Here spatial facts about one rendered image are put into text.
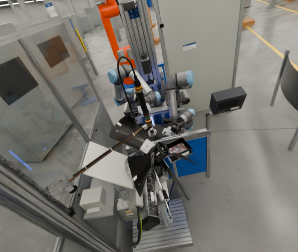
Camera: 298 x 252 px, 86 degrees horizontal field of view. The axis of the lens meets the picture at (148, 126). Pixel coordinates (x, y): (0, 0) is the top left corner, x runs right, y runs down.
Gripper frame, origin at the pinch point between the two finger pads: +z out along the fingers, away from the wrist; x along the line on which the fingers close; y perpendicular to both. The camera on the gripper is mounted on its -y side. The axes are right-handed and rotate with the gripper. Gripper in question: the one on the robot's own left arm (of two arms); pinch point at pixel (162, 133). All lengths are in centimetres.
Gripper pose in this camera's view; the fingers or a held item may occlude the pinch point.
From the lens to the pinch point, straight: 129.0
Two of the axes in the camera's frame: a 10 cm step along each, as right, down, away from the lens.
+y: 6.7, 4.4, -6.0
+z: -7.3, 5.6, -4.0
